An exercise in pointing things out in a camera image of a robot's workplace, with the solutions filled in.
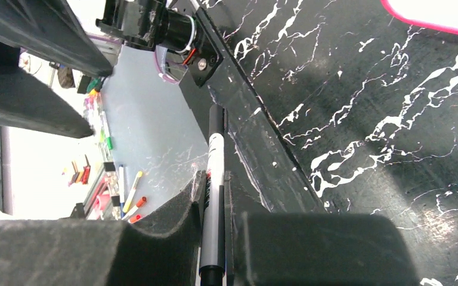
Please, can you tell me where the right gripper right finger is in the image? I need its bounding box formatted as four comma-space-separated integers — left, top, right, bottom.
224, 172, 419, 285

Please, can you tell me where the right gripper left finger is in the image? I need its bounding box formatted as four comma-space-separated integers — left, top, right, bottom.
0, 171, 206, 285

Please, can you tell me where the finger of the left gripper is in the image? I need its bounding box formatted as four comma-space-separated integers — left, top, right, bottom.
0, 1, 113, 76
0, 42, 94, 138

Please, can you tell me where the white whiteboard marker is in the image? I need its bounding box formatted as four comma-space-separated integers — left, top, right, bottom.
199, 104, 225, 285

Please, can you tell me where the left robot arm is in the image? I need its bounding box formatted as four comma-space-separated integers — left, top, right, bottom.
0, 1, 222, 138

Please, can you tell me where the pink framed whiteboard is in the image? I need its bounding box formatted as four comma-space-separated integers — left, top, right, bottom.
380, 0, 458, 35

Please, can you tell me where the orange capped background marker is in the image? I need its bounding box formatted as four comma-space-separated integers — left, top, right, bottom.
122, 197, 147, 220

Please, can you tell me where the yellow capped background marker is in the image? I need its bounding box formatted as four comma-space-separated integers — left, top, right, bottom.
122, 171, 143, 213

